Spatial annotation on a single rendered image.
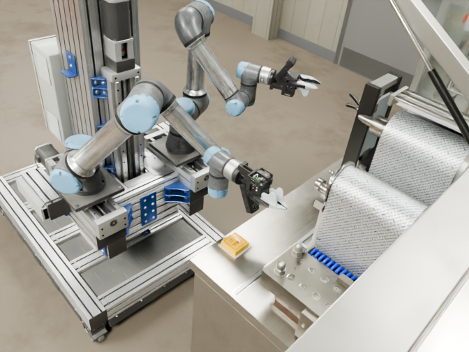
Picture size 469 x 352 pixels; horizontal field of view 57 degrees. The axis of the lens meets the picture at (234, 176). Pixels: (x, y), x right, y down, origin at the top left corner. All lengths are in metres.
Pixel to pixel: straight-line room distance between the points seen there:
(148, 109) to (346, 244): 0.73
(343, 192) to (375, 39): 3.94
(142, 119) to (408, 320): 1.10
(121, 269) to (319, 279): 1.30
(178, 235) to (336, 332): 2.10
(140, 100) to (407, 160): 0.83
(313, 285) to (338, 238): 0.16
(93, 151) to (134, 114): 0.24
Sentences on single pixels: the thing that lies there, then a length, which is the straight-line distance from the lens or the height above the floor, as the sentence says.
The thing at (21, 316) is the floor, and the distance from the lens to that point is 2.58.
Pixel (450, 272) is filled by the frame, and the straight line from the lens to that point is 0.57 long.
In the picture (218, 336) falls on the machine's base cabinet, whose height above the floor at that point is 0.64.
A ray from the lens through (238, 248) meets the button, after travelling 1.50.
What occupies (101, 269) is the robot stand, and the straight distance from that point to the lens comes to 2.39.
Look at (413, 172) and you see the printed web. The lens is 1.40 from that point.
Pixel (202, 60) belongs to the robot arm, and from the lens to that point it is 1.84.
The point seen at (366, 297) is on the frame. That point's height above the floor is 1.65.
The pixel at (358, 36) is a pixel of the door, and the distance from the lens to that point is 5.20.
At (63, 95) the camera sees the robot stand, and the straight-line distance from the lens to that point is 2.15.
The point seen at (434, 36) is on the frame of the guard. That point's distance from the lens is 0.85.
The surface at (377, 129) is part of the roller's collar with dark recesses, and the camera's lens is 1.45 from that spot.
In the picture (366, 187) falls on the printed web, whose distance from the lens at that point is 1.23.
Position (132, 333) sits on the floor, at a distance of 2.40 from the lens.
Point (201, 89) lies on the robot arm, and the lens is 2.09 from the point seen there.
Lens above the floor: 2.03
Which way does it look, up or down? 38 degrees down
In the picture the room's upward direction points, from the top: 6 degrees clockwise
